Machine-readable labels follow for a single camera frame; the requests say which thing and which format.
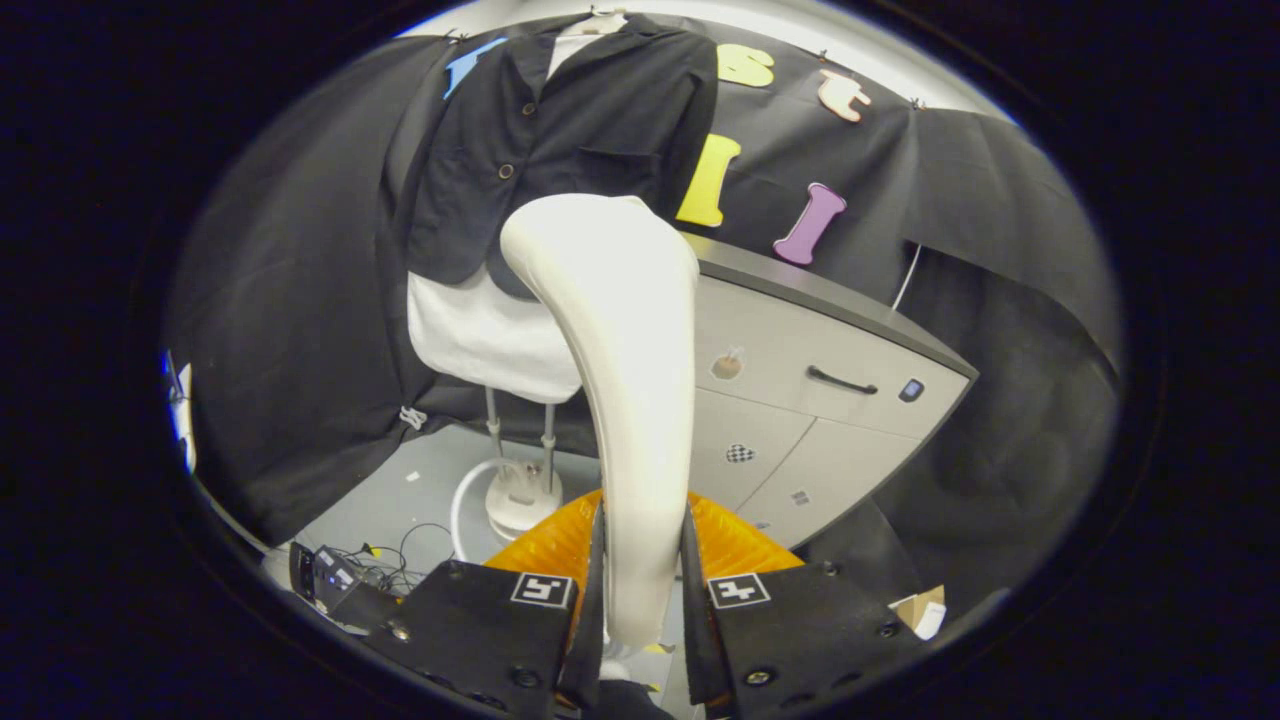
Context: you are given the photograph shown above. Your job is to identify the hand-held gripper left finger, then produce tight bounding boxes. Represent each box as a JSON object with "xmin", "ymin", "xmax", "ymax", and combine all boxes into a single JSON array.
[{"xmin": 362, "ymin": 490, "xmax": 606, "ymax": 713}]

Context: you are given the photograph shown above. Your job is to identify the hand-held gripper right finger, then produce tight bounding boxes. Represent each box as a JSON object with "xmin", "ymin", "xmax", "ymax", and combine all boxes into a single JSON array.
[{"xmin": 683, "ymin": 490, "xmax": 926, "ymax": 713}]

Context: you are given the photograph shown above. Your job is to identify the white garment steamer base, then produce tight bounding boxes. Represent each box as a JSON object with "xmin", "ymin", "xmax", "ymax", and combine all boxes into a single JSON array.
[{"xmin": 485, "ymin": 388, "xmax": 563, "ymax": 541}]

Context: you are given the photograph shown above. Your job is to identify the white shirt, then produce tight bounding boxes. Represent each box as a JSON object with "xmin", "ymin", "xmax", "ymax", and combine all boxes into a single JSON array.
[{"xmin": 407, "ymin": 12, "xmax": 628, "ymax": 404}]

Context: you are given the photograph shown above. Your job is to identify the white garment steamer head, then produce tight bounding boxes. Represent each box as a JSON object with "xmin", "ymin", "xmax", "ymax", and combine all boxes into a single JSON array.
[{"xmin": 450, "ymin": 193, "xmax": 701, "ymax": 651}]

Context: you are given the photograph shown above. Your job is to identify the black suit jacket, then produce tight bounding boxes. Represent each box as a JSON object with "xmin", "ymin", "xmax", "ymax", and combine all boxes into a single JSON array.
[{"xmin": 385, "ymin": 15, "xmax": 719, "ymax": 301}]

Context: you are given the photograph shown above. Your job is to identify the cardboard piece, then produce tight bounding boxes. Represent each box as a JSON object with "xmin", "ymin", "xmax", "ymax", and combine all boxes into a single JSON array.
[{"xmin": 888, "ymin": 585, "xmax": 947, "ymax": 641}]

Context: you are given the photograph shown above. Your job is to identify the black electronic device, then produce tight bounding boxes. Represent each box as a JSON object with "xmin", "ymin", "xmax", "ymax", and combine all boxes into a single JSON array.
[{"xmin": 288, "ymin": 540, "xmax": 401, "ymax": 631}]

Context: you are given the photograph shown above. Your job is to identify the grey cabinet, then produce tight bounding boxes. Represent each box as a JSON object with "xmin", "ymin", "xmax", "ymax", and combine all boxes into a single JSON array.
[{"xmin": 680, "ymin": 232, "xmax": 981, "ymax": 551}]

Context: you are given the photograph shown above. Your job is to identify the white and blue object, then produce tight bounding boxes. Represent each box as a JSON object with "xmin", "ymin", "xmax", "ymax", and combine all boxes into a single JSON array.
[{"xmin": 165, "ymin": 350, "xmax": 198, "ymax": 471}]

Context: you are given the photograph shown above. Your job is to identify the black backdrop cloth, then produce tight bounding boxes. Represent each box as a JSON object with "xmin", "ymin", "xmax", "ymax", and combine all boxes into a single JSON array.
[{"xmin": 165, "ymin": 12, "xmax": 1126, "ymax": 621}]

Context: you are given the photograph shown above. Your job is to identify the black floor cables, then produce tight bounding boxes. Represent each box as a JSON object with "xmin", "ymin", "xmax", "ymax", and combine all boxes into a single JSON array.
[{"xmin": 340, "ymin": 522, "xmax": 456, "ymax": 596}]

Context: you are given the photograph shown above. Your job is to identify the black cabinet drawer handle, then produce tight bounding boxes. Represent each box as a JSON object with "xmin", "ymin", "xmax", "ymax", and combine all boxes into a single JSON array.
[{"xmin": 807, "ymin": 366, "xmax": 879, "ymax": 396}]

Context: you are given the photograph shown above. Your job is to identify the white wall cable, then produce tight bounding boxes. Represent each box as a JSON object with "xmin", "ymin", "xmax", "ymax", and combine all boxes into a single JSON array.
[{"xmin": 890, "ymin": 242, "xmax": 923, "ymax": 311}]

